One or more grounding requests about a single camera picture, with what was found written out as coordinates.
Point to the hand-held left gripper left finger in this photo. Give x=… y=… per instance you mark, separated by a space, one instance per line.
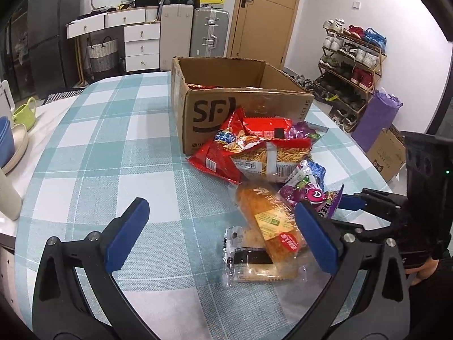
x=127 y=235

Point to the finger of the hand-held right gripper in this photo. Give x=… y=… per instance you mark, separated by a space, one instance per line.
x=354 y=202
x=371 y=231

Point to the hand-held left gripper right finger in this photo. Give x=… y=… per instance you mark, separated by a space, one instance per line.
x=316 y=235

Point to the purple packet pink face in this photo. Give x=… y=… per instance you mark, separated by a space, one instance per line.
x=315 y=196

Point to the colourful candy packet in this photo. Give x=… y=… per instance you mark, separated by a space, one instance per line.
x=311 y=171

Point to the orange bread packet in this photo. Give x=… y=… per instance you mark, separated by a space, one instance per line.
x=265 y=212

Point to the clear cake packet black band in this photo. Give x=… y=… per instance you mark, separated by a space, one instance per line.
x=247 y=271

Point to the purple grape candy packet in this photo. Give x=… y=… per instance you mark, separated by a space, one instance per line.
x=302 y=129

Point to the clear noodle snack packet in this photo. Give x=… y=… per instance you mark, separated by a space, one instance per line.
x=262 y=156

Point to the large red snack packet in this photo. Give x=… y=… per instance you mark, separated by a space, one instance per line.
x=212 y=156

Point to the red packet black square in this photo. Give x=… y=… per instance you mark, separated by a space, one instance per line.
x=262 y=127

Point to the red packet blue label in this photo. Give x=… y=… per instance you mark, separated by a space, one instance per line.
x=235 y=120

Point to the brown cardboard box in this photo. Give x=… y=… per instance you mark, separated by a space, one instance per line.
x=247 y=101

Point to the small red snack packet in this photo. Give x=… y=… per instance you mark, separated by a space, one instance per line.
x=203 y=86

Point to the person's right hand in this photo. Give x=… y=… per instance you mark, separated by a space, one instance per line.
x=424 y=271

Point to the small brown cardboard carton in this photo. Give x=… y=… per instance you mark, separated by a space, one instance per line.
x=385 y=156

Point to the teal checked tablecloth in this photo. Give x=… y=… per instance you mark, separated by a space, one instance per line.
x=106 y=156

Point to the purple bag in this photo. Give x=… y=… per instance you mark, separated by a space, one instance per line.
x=377 y=120

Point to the wooden shoe rack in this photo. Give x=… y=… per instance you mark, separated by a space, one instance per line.
x=368 y=101

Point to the scattered floor shoes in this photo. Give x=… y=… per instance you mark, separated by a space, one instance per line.
x=300 y=81

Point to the rows of racked shoes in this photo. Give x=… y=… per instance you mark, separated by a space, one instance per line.
x=361 y=55

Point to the blue bowl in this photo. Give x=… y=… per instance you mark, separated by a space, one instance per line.
x=5 y=141

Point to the black white striped rug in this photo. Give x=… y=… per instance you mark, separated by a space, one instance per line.
x=60 y=96

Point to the green mug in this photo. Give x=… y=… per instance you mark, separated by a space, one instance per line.
x=23 y=115

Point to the grey woven basket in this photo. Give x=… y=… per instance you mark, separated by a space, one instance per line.
x=102 y=58

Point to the white chair back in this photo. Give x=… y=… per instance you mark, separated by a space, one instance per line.
x=5 y=95

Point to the white drawer dresser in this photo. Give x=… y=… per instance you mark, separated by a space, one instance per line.
x=141 y=47

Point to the wooden door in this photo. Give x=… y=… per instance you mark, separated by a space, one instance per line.
x=265 y=17

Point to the beige suitcase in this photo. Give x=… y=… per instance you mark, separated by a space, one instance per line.
x=175 y=35

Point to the glass door cabinet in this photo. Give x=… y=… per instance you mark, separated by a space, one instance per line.
x=19 y=53

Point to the silver suitcase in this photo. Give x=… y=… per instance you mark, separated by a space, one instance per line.
x=208 y=32

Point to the dark grey fridge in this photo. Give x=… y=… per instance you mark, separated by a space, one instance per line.
x=53 y=24

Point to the yellow black shoe box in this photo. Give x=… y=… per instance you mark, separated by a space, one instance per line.
x=209 y=3

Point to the white light switch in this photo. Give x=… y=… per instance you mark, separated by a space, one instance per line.
x=356 y=5

